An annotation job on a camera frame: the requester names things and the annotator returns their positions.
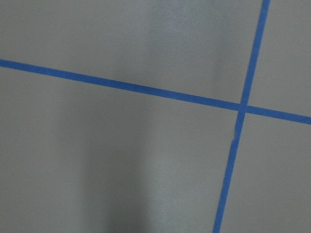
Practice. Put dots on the blue tape line long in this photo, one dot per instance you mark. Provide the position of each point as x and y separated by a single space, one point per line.
153 91

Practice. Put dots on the blue tape line crossing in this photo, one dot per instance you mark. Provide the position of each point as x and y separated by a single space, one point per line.
247 86

